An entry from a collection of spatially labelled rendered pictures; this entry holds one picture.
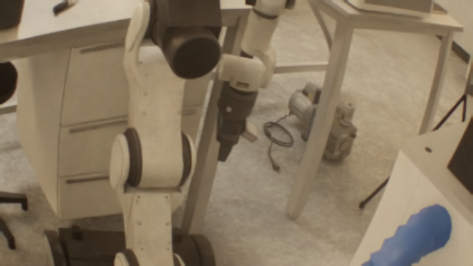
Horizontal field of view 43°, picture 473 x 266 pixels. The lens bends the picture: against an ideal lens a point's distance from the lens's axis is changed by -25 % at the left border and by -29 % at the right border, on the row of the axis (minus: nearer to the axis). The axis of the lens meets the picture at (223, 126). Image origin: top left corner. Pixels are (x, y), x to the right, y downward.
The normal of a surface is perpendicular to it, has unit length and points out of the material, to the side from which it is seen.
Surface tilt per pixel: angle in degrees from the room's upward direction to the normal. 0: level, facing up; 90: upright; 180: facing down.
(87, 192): 90
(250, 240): 0
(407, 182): 90
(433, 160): 0
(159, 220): 66
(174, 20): 48
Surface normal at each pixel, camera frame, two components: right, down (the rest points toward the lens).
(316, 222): 0.21, -0.84
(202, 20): 0.40, -0.17
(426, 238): -0.16, 0.08
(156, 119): 0.41, 0.15
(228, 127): -0.02, 0.70
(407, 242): -0.53, -0.15
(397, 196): -0.82, 0.12
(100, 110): 0.53, 0.52
